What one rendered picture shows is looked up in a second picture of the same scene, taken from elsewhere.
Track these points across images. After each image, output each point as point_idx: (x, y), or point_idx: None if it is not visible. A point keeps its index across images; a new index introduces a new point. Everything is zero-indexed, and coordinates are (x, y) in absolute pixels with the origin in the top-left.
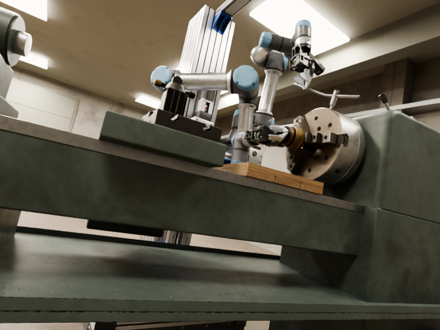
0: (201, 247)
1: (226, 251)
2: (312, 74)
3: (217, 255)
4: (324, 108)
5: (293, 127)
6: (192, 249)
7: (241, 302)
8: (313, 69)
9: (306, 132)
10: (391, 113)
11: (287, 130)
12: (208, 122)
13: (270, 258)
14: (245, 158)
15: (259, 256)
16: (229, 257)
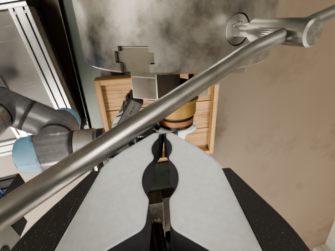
0: (83, 102)
1: (76, 73)
2: (243, 185)
3: (91, 87)
4: (238, 68)
5: (189, 117)
6: (85, 110)
7: None
8: (283, 241)
9: (205, 95)
10: None
11: (195, 128)
12: None
13: (59, 0)
14: (74, 124)
15: (64, 22)
16: (91, 74)
